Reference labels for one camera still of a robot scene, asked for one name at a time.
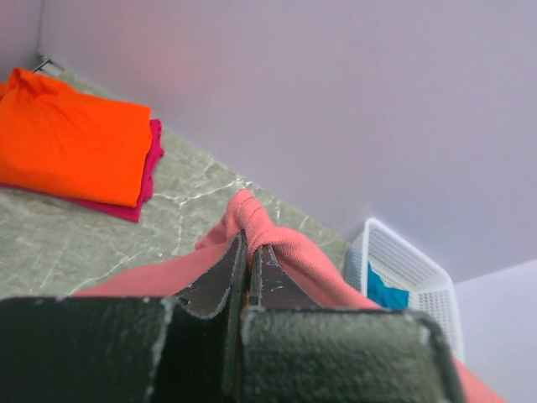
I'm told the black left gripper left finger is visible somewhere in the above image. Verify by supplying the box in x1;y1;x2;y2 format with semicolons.
1;234;248;402

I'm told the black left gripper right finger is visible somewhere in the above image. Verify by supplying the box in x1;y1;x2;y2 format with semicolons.
241;246;465;402

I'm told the salmon pink t-shirt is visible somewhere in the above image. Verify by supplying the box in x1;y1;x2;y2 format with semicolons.
81;190;499;402

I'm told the blue t-shirt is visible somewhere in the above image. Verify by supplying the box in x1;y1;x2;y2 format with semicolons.
367;264;409;310

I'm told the folded magenta t-shirt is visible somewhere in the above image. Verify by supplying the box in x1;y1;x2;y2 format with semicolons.
1;115;163;222

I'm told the white plastic basket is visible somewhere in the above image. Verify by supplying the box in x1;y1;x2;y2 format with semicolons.
343;217;464;361

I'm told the folded orange t-shirt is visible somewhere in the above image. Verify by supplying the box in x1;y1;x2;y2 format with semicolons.
1;68;152;207

